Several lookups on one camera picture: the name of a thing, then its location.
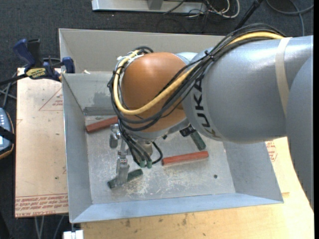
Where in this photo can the grey metal bin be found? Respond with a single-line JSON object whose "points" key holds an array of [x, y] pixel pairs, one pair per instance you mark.
{"points": [[174, 183]]}

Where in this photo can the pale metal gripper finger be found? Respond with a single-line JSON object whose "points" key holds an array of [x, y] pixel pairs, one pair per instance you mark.
{"points": [[119, 175], [125, 173]]}

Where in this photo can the dark green flat block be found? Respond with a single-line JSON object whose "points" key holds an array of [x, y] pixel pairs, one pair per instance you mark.
{"points": [[200, 142], [134, 174]]}

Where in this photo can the brown cardboard board red print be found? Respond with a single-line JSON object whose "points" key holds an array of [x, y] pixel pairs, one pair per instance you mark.
{"points": [[40, 143]]}

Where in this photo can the red-brown flat block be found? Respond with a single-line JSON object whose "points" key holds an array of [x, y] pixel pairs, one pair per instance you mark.
{"points": [[101, 125], [185, 158]]}

